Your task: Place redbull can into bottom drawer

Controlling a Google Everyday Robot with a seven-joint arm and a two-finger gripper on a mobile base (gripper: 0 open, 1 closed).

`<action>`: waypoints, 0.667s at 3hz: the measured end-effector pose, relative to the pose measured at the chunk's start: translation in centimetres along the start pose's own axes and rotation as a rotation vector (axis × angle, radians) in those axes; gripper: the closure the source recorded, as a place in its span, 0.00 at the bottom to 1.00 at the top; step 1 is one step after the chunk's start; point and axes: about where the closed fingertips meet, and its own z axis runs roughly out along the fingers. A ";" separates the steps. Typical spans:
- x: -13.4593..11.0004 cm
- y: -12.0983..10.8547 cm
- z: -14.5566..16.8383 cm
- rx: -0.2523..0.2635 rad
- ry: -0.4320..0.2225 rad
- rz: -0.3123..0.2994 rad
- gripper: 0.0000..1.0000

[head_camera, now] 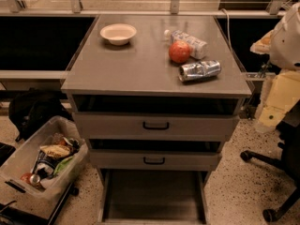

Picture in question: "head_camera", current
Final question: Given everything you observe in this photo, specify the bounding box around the clear plastic bin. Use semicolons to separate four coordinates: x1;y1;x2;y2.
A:
0;116;88;219

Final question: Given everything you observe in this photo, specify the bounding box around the black cart under bin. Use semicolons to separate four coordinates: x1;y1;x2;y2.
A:
0;181;80;225

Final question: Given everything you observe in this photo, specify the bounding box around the black backpack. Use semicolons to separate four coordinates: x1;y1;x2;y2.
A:
8;89;72;142

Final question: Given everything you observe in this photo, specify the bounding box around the white cable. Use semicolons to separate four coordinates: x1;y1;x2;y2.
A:
219;7;233;50

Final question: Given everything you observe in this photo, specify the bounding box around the green snack bag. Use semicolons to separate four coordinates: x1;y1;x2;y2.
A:
53;156;73;176

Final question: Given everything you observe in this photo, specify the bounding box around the bottom open drawer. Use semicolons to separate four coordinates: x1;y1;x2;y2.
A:
97;170;209;225

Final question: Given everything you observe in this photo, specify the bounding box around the top grey drawer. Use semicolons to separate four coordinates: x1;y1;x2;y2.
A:
73;112;239;142

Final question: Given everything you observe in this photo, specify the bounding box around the yellow chip bag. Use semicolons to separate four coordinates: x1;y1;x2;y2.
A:
40;144;71;158

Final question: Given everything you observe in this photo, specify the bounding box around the grey drawer cabinet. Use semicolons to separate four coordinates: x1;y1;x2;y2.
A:
61;14;253;225

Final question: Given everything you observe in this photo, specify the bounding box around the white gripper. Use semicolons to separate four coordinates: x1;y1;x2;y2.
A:
250;3;300;133

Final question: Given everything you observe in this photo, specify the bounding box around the plastic water bottle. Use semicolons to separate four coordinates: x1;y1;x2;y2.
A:
164;30;208;59

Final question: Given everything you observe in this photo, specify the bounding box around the middle grey drawer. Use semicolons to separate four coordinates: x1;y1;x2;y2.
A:
90;150;221;171

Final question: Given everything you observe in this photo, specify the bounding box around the metal clamp bracket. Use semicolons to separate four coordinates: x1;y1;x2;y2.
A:
257;62;272;78

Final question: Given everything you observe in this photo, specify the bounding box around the red can in bin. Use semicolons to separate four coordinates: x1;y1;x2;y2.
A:
21;172;40;186

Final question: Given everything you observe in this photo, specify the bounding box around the grey drawer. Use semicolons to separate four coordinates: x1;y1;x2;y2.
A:
73;112;239;142
90;150;221;171

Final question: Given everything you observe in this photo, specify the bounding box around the red apple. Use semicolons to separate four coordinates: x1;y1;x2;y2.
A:
169;40;190;64

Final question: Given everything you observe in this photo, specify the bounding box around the white ceramic bowl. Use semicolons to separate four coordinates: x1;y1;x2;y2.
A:
100;23;137;46

